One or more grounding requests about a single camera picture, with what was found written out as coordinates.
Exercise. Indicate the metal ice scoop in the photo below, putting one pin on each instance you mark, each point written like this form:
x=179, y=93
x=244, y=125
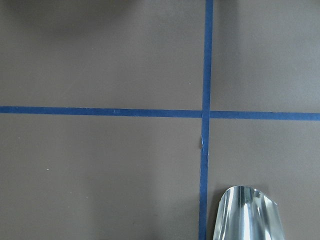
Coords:
x=246, y=213

